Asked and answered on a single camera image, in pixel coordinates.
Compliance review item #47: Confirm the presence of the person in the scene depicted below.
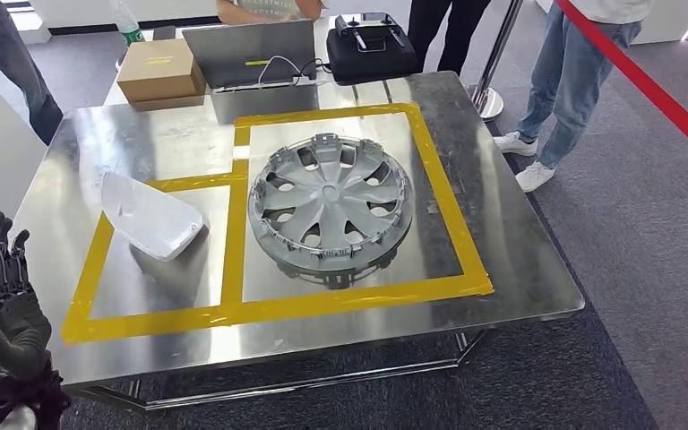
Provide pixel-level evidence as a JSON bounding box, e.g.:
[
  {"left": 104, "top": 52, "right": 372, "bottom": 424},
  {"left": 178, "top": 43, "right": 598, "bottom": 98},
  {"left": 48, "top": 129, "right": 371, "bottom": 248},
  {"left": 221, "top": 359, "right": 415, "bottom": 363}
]
[
  {"left": 0, "top": 0, "right": 65, "bottom": 147},
  {"left": 493, "top": 0, "right": 654, "bottom": 194},
  {"left": 406, "top": 0, "right": 494, "bottom": 76},
  {"left": 216, "top": 0, "right": 327, "bottom": 26}
]

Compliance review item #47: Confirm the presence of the clear plastic water bottle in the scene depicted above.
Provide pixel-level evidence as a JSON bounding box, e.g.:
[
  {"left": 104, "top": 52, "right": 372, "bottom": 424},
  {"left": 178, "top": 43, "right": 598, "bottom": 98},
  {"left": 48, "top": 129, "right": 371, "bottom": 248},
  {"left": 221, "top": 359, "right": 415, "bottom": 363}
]
[{"left": 109, "top": 0, "right": 146, "bottom": 47}]

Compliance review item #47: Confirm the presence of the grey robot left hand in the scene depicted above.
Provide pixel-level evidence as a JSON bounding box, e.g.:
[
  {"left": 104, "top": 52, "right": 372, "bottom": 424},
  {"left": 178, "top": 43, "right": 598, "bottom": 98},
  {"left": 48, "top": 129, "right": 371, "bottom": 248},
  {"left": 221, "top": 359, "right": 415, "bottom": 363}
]
[{"left": 0, "top": 211, "right": 53, "bottom": 381}]

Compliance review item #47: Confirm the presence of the grey plastic wheel hubcap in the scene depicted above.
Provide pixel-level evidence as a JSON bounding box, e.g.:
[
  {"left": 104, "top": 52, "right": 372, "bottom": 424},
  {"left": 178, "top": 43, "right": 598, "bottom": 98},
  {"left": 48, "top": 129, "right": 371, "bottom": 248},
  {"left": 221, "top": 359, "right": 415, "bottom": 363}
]
[{"left": 247, "top": 133, "right": 415, "bottom": 291}]

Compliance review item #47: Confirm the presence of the black carrying case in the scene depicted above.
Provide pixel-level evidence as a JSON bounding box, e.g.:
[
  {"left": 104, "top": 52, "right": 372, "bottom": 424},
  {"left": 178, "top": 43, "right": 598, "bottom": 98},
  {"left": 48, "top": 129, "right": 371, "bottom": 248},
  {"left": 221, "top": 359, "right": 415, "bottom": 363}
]
[{"left": 326, "top": 13, "right": 418, "bottom": 86}]

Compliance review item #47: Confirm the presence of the red barrier belt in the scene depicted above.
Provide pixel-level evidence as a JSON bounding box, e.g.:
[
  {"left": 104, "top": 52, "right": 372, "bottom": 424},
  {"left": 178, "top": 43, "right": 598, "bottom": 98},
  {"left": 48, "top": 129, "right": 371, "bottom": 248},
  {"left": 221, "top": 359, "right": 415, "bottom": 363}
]
[{"left": 555, "top": 0, "right": 688, "bottom": 171}]

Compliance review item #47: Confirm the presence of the closed cardboard box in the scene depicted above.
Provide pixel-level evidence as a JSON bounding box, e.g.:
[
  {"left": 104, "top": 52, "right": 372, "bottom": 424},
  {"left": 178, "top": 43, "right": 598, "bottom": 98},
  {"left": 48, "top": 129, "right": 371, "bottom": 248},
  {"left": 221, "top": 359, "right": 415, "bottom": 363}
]
[{"left": 116, "top": 38, "right": 208, "bottom": 105}]

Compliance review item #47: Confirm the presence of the white laptop cable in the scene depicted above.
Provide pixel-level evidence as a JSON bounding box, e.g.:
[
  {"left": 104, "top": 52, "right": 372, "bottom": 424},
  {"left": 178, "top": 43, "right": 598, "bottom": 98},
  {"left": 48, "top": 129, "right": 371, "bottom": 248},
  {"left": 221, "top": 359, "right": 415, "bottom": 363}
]
[{"left": 256, "top": 55, "right": 304, "bottom": 87}]

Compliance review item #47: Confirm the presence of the grey laptop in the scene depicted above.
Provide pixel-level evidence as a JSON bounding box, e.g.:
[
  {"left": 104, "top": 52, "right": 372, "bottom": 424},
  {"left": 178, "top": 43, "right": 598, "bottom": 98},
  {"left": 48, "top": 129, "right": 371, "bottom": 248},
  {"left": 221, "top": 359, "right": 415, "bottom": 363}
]
[{"left": 182, "top": 19, "right": 320, "bottom": 93}]

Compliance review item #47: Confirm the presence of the white desk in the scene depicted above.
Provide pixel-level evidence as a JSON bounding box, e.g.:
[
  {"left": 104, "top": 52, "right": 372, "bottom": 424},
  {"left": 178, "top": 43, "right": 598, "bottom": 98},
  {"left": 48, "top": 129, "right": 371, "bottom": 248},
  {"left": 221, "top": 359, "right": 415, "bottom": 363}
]
[{"left": 101, "top": 12, "right": 422, "bottom": 108}]

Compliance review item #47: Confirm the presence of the black remote controller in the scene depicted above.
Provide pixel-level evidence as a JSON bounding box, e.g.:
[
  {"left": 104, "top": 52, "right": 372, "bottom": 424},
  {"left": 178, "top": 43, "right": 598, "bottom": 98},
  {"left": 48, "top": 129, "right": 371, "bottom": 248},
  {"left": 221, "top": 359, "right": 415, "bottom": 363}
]
[{"left": 334, "top": 12, "right": 410, "bottom": 54}]

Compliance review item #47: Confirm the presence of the chrome stanchion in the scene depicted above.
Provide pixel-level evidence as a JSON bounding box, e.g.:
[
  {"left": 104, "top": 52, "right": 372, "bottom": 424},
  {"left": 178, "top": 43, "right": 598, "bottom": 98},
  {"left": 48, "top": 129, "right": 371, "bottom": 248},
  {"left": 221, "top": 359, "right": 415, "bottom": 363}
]
[{"left": 467, "top": 0, "right": 524, "bottom": 123}]

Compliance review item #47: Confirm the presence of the black laptop cable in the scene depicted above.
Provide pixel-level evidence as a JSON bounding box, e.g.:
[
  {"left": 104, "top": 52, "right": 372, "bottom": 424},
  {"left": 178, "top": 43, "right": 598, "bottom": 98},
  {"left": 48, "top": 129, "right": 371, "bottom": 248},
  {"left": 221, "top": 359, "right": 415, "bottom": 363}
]
[{"left": 296, "top": 57, "right": 333, "bottom": 82}]

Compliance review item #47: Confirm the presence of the stainless steel workbench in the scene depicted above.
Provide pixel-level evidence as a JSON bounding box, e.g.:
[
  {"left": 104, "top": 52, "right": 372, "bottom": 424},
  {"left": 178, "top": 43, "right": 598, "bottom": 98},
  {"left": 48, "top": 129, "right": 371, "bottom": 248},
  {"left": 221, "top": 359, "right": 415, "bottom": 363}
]
[{"left": 11, "top": 71, "right": 586, "bottom": 412}]

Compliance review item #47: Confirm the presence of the white plastic part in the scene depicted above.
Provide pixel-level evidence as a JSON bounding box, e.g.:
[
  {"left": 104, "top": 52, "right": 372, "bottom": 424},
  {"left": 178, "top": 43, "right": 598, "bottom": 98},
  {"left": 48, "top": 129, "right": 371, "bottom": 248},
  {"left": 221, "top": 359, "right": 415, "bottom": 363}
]
[{"left": 100, "top": 172, "right": 206, "bottom": 262}]

